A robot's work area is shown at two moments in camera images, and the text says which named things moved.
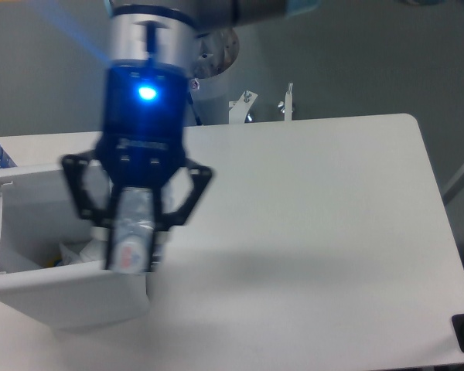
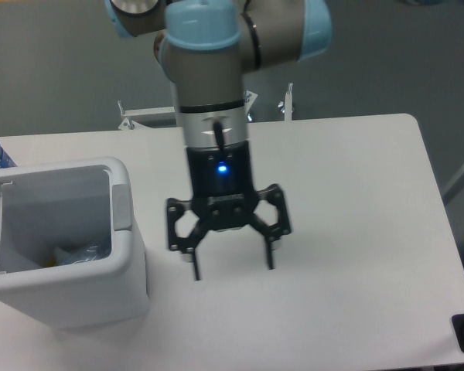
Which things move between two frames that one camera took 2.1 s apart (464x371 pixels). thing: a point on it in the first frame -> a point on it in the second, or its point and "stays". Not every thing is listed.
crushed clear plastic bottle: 134,229 -> 80,252
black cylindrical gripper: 144,143 -> 223,192
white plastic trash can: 45,258 stays
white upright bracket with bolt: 287,107 stays
